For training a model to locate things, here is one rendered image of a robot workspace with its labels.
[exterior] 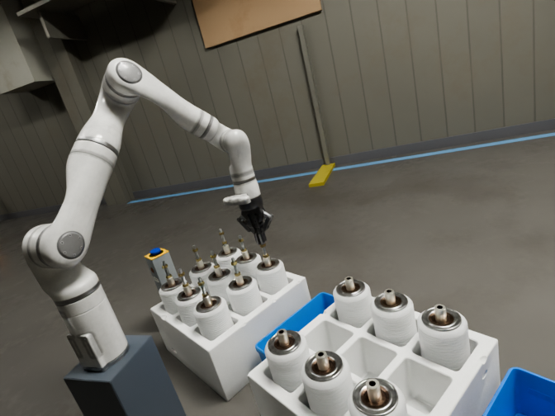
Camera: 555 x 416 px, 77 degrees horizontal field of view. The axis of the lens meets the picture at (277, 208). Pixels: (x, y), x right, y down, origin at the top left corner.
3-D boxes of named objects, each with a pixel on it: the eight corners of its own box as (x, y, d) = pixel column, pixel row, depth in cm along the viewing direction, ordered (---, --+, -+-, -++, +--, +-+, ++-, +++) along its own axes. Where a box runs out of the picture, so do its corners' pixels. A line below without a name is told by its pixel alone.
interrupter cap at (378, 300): (396, 317, 77) (396, 314, 76) (367, 306, 82) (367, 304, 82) (414, 299, 81) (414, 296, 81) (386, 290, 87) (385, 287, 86)
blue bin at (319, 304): (288, 397, 94) (277, 361, 91) (263, 378, 103) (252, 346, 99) (354, 332, 112) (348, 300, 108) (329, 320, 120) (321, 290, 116)
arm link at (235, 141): (261, 178, 102) (249, 175, 109) (247, 125, 97) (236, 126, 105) (239, 186, 99) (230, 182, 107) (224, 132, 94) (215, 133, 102)
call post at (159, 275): (179, 330, 136) (151, 260, 126) (171, 324, 141) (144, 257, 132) (195, 319, 140) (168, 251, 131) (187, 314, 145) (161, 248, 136)
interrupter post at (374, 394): (377, 407, 58) (374, 391, 57) (365, 399, 60) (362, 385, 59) (385, 397, 59) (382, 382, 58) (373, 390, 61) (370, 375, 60)
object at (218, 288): (248, 308, 126) (234, 264, 121) (248, 324, 117) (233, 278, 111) (221, 315, 126) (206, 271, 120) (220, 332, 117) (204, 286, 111)
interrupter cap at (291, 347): (283, 361, 72) (282, 359, 72) (261, 347, 78) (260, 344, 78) (308, 340, 77) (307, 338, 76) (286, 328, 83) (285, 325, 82)
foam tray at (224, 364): (227, 402, 98) (208, 351, 92) (167, 350, 127) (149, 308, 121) (316, 321, 121) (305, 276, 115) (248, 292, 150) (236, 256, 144)
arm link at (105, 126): (106, 72, 91) (69, 155, 81) (114, 50, 83) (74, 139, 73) (141, 89, 95) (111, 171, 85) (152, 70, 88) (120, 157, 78)
